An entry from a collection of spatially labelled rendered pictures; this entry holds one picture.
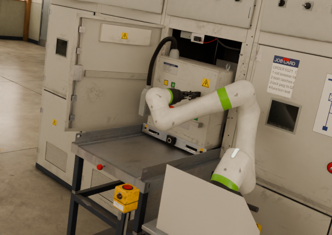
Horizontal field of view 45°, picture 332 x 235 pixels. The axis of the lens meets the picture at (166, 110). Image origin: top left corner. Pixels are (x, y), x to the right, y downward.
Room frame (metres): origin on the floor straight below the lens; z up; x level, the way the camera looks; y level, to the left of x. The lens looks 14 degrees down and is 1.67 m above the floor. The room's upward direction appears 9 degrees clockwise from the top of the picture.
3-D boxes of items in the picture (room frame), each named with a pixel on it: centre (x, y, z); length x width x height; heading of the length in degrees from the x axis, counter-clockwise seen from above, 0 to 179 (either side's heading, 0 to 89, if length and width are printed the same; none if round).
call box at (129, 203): (1.63, 0.11, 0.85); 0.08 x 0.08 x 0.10; 50
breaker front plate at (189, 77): (2.44, -0.07, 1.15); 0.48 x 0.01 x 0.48; 50
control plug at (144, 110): (2.52, 0.13, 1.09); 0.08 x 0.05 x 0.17; 140
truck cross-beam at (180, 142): (2.45, -0.08, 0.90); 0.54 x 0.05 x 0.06; 50
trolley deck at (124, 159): (2.28, 0.06, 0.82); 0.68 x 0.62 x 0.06; 140
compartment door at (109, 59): (2.61, 0.37, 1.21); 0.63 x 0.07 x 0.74; 123
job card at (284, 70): (2.15, -0.59, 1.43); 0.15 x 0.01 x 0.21; 50
